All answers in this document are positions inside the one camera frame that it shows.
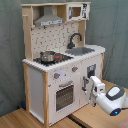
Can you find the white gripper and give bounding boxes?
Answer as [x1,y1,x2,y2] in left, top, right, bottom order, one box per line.
[82,76,105,104]

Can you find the white oven door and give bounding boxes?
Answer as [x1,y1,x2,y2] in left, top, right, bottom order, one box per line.
[49,78,79,117]

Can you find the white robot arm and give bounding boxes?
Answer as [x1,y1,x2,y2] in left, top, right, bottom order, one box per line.
[82,76,128,116]

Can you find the wooden toy kitchen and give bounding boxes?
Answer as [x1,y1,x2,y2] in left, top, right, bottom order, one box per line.
[22,2,105,127]

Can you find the right stove knob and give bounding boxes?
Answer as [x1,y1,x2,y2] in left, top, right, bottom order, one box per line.
[72,66,78,72]

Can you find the stove knob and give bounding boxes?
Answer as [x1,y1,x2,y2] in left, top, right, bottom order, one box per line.
[54,73,60,79]
[72,66,78,72]

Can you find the left stove knob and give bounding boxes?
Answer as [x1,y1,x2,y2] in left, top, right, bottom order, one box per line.
[54,73,60,79]

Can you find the grey toy sink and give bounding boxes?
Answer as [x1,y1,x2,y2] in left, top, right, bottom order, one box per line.
[66,47,94,56]

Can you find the black toy faucet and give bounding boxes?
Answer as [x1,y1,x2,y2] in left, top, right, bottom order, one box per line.
[67,33,83,49]

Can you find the black toy stovetop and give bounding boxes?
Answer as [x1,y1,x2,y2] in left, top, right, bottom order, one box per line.
[34,53,71,66]

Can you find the silver toy pot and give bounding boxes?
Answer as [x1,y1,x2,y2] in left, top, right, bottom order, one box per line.
[40,51,55,62]

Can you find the toy microwave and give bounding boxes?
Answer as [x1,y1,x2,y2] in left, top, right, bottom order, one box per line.
[67,3,89,21]

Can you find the grey range hood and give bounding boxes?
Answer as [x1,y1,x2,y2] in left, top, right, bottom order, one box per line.
[35,5,64,27]

